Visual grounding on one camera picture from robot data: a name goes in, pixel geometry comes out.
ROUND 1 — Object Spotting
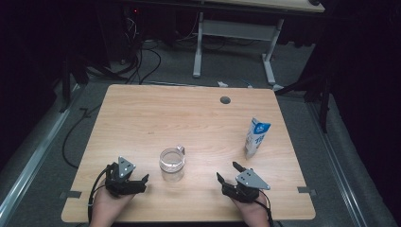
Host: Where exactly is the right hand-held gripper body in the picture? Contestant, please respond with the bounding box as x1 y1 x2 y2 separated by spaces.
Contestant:
221 168 271 203

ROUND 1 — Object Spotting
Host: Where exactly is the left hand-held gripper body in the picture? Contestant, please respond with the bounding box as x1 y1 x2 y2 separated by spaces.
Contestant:
104 155 148 199

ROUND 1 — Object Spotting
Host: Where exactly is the white and blue packet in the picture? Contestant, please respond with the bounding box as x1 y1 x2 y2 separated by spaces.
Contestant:
244 116 272 160

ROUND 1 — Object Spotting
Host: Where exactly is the person's left hand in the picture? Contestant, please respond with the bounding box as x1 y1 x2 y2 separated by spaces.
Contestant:
89 188 136 227

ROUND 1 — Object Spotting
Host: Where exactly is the person's right hand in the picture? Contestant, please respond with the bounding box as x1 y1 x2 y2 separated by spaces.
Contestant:
231 196 271 227

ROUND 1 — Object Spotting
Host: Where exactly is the grey tape strip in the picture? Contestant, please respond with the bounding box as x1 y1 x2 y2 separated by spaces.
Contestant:
297 186 317 196
60 190 82 200

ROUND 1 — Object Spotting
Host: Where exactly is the black metal stand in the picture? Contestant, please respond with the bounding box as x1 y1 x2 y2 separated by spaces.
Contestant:
59 53 90 114
273 46 336 133

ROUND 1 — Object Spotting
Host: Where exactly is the desk with white metal legs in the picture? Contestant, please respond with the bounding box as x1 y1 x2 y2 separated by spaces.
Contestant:
192 0 325 93

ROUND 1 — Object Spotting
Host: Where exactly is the dark equipment with red light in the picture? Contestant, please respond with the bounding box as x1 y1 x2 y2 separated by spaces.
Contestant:
122 5 144 64

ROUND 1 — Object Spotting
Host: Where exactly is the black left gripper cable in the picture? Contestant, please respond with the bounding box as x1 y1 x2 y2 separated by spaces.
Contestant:
87 165 112 225

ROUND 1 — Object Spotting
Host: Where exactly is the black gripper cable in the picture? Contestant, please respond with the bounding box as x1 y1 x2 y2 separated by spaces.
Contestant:
87 165 112 225
254 189 276 227

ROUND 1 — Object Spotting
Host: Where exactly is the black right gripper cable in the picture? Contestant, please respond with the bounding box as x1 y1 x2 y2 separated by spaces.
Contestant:
254 189 276 227

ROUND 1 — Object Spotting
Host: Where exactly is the black floor cable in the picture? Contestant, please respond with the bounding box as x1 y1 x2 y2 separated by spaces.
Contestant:
61 103 102 169

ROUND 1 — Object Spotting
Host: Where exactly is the metal floor rail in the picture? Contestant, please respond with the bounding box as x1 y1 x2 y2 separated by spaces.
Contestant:
0 84 83 221
306 100 370 227

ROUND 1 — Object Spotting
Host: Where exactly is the bundle of black cables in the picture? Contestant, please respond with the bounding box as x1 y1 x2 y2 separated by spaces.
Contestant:
84 15 163 86

